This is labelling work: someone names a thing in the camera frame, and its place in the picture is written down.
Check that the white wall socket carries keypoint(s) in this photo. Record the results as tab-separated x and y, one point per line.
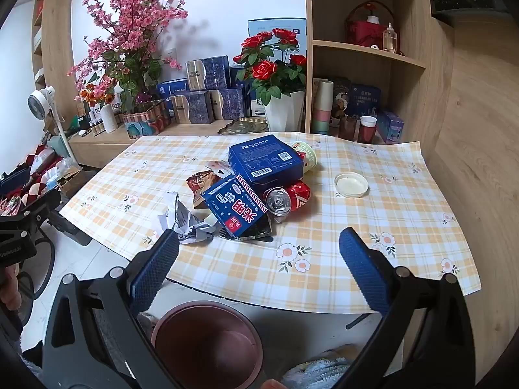
170	54

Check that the white pink wrapper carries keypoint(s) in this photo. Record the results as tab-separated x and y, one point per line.
217	167

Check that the flat blue box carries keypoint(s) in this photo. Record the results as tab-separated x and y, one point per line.
172	88

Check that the stack of pastel cups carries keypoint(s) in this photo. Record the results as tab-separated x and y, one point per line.
322	105

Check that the decorated metal tin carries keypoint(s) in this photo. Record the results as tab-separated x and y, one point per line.
146	123

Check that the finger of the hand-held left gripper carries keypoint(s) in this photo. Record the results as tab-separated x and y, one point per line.
42	204

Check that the blue printed box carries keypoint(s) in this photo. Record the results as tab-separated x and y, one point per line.
365	99

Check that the red paper cup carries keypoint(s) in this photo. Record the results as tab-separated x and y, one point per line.
368	129

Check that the black folding table frame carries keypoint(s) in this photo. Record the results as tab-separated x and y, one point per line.
359	321

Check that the small light blue box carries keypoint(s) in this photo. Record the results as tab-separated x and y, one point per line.
392	127

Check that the blue white milk carton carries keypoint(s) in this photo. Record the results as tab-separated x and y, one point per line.
235	206

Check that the low wooden cabinet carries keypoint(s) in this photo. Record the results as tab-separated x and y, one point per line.
105	146

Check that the white standing fan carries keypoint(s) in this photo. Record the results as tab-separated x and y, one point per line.
40	101

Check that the brown plastic bin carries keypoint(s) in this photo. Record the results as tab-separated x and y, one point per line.
202	344

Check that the brown drinking glass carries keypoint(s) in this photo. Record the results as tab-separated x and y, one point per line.
348	129

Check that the white paper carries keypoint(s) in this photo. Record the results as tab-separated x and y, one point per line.
182	219

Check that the red soda can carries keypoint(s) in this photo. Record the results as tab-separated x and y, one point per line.
298	194

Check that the dark blue cardboard box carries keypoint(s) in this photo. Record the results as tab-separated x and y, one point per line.
263	158

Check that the white faceted flower pot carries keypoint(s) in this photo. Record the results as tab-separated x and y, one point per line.
284	113

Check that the gold leaf-shaped plate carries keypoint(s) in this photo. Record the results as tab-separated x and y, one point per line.
243	125

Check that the small white blue box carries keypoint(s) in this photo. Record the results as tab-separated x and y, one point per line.
257	105

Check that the dark illustrated box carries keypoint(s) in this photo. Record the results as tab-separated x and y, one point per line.
342	93

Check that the pile of bags and packets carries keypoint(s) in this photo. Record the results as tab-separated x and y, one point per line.
36	174

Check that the tall blue white box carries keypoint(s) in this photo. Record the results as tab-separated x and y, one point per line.
259	26

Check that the red artificial rose plant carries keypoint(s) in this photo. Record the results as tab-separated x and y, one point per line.
269	69

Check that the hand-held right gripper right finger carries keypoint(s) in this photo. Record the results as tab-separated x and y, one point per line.
365	269

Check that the white round plastic lid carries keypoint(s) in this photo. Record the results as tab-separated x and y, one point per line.
350	184

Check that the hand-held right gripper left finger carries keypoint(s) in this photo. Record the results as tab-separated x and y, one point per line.
152	269

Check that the orange artificial flowers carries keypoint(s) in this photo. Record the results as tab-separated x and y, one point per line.
95	95

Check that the wooden shelf unit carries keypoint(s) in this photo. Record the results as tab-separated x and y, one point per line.
409	89

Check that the wooden bookcase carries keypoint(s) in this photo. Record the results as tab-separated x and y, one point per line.
56	48

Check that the instant noodle cup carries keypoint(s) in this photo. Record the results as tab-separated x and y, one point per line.
308	158

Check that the clear glass bottle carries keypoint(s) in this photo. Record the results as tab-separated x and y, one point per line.
389	40

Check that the orange checked floral tablecloth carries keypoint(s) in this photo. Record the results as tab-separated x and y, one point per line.
365	231

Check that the person's left hand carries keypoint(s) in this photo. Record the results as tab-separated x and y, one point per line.
8	287

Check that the pink artificial blossom arrangement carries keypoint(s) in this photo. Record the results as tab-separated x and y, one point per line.
129	20

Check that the brown snack bag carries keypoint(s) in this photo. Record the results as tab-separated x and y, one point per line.
202	184

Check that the red gift basket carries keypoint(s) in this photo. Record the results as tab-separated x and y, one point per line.
365	30

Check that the black packet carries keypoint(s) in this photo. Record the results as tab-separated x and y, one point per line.
255	229

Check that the white ribbed vase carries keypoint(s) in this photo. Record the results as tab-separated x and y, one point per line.
108	118

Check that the row of small brown bottles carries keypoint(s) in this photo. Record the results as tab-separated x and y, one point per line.
96	126

